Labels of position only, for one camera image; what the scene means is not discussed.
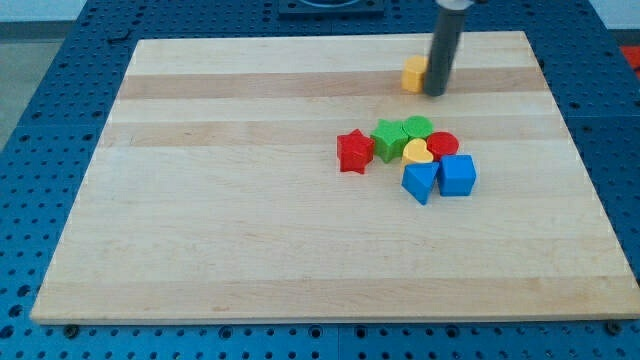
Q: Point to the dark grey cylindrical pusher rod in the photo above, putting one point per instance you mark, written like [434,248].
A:
[448,28]

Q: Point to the silver tool holder flange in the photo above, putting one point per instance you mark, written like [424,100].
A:
[455,4]

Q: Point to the yellow hexagon block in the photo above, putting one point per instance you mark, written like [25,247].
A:
[413,74]

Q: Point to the green cylinder block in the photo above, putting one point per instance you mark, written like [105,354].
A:
[418,126]

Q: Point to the red cylinder block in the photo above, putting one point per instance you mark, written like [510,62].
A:
[441,144]

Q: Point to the green star block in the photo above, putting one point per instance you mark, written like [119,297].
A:
[389,138]

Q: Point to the yellow heart block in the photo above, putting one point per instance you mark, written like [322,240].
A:
[416,151]

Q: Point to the blue cube block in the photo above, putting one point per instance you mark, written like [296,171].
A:
[457,175]

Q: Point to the blue triangle block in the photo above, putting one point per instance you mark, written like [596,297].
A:
[418,180]

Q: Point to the red star block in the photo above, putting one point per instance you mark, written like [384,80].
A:
[354,151]

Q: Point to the light wooden board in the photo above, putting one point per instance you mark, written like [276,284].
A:
[214,195]

